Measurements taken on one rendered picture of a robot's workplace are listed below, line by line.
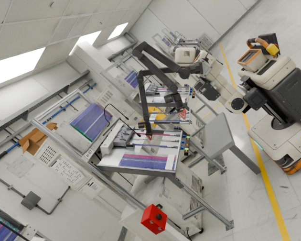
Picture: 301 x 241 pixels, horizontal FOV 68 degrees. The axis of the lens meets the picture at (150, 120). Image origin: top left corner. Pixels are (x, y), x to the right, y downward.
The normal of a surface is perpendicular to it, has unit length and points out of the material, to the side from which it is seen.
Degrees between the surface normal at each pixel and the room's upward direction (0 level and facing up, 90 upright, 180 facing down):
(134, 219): 90
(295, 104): 90
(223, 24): 90
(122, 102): 90
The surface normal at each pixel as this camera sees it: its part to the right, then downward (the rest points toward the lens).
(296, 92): -0.05, 0.31
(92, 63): -0.22, 0.47
